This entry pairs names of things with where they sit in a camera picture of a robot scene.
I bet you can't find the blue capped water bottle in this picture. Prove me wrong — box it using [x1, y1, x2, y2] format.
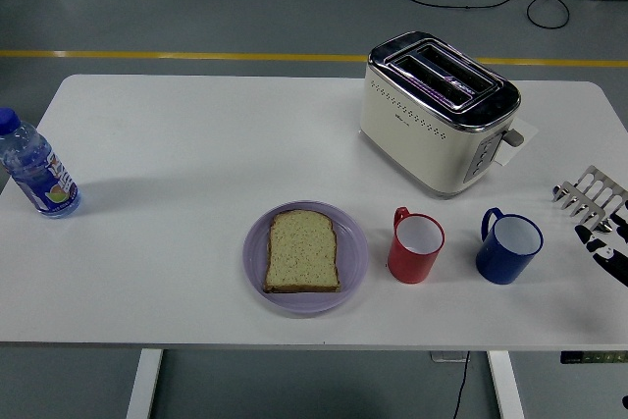
[0, 106, 82, 220]

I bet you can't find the black table control panel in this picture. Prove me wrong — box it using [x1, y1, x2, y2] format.
[560, 350, 628, 365]

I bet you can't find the purple round plate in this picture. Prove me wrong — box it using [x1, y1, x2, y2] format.
[242, 199, 370, 319]

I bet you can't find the red enamel cup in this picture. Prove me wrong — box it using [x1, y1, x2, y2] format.
[387, 206, 446, 286]

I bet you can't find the white table leg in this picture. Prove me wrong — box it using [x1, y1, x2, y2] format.
[126, 348, 164, 419]
[487, 350, 525, 419]

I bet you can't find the thin black hanging cable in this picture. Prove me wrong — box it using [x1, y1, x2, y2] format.
[450, 350, 471, 419]

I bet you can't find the blue enamel cup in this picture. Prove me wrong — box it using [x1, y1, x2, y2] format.
[475, 206, 545, 287]

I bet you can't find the bread slice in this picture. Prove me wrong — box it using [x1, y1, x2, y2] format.
[263, 209, 342, 294]

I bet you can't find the white under-table box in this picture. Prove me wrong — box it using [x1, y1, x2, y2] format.
[430, 350, 470, 364]

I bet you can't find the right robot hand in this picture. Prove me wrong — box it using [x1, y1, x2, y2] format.
[574, 215, 628, 288]

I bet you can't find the white paper sheet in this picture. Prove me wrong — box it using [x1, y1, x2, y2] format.
[493, 117, 540, 168]

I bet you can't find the cream chrome toaster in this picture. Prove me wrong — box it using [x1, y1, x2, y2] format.
[359, 29, 525, 199]

